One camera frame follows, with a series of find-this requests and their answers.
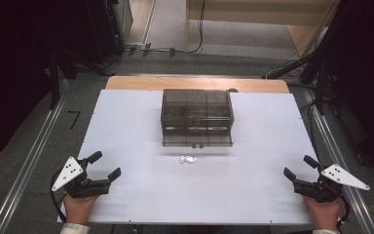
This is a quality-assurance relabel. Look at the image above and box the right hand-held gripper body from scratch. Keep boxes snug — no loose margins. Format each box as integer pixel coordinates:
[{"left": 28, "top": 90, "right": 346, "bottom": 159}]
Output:
[{"left": 292, "top": 163, "right": 371, "bottom": 204}]

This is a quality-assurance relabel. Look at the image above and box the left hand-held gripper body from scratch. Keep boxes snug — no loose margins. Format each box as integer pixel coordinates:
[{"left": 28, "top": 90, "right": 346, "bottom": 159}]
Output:
[{"left": 51, "top": 155, "right": 112, "bottom": 200}]

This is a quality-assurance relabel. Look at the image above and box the person's right hand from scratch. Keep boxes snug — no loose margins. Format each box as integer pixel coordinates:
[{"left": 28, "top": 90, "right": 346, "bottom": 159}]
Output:
[{"left": 302, "top": 195, "right": 344, "bottom": 231}]

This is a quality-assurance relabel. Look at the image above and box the person's left hand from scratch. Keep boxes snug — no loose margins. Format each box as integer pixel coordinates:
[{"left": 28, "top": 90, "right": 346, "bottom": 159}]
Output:
[{"left": 62, "top": 193, "right": 100, "bottom": 225}]

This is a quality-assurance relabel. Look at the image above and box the person's right sleeve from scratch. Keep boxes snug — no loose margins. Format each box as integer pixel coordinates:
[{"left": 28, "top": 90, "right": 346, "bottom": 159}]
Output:
[{"left": 311, "top": 228, "right": 341, "bottom": 234}]

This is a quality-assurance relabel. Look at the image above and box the person's sleeve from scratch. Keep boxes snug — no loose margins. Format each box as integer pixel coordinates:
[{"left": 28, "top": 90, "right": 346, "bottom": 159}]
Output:
[
  {"left": 59, "top": 222, "right": 91, "bottom": 234},
  {"left": 311, "top": 228, "right": 341, "bottom": 234}
]

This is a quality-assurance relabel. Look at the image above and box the white table board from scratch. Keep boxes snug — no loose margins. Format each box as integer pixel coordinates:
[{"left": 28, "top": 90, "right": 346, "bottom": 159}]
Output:
[{"left": 56, "top": 89, "right": 319, "bottom": 226}]

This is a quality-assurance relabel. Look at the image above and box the person's left sleeve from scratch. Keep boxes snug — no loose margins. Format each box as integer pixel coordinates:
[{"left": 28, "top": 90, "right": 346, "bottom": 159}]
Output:
[{"left": 59, "top": 222, "right": 91, "bottom": 234}]

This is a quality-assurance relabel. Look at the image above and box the small silver jewellery piece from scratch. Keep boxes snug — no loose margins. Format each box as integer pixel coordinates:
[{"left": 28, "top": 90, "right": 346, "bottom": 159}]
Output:
[{"left": 179, "top": 155, "right": 199, "bottom": 165}]

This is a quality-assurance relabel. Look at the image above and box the wooden table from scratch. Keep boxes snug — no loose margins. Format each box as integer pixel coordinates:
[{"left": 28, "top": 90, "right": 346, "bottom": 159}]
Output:
[{"left": 104, "top": 75, "right": 290, "bottom": 95}]

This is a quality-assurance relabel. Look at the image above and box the black tripod stand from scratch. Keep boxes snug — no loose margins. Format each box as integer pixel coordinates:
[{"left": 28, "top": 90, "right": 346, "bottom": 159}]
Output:
[{"left": 261, "top": 48, "right": 330, "bottom": 115}]

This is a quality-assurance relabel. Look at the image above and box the smoky clear open drawer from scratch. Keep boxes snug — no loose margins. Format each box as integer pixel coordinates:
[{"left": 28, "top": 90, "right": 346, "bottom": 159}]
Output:
[{"left": 162, "top": 129, "right": 235, "bottom": 149}]

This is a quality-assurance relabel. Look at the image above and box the smoky clear drawer box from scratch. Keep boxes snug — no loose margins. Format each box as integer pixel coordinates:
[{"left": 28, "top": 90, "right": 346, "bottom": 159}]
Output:
[{"left": 160, "top": 88, "right": 235, "bottom": 149}]

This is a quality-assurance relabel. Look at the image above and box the power strip with plugs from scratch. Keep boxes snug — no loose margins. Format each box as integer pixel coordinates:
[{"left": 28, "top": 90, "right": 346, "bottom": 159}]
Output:
[{"left": 125, "top": 42, "right": 178, "bottom": 59}]

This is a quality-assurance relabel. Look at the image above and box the black cabinet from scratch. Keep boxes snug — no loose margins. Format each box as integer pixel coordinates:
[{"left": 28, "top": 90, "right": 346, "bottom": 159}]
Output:
[{"left": 84, "top": 0, "right": 134, "bottom": 64}]

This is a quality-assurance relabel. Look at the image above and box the light wooden platform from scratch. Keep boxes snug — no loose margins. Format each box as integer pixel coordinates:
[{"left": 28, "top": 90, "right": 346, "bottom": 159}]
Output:
[{"left": 185, "top": 0, "right": 340, "bottom": 58}]

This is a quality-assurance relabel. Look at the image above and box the right hand-held gripper cable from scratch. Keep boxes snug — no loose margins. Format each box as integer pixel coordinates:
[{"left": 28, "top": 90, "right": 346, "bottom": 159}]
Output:
[{"left": 336, "top": 194, "right": 352, "bottom": 228}]

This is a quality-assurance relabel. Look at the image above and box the hand-held gripper cable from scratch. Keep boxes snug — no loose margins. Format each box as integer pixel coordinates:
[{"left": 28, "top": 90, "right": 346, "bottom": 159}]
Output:
[
  {"left": 336, "top": 194, "right": 352, "bottom": 228},
  {"left": 50, "top": 168, "right": 68, "bottom": 224}
]

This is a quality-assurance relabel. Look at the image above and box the metal floor rail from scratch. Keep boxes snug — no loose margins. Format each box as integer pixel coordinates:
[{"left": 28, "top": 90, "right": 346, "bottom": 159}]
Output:
[
  {"left": 301, "top": 88, "right": 374, "bottom": 234},
  {"left": 0, "top": 79, "right": 72, "bottom": 234}
]

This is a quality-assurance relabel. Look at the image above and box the left hand-held gripper cable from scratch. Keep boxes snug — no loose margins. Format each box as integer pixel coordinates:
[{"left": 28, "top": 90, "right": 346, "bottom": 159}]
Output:
[{"left": 50, "top": 168, "right": 68, "bottom": 224}]

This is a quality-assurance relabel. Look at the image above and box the black hanging cable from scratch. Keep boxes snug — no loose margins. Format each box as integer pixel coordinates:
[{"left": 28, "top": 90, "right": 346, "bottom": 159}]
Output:
[{"left": 174, "top": 0, "right": 206, "bottom": 55}]

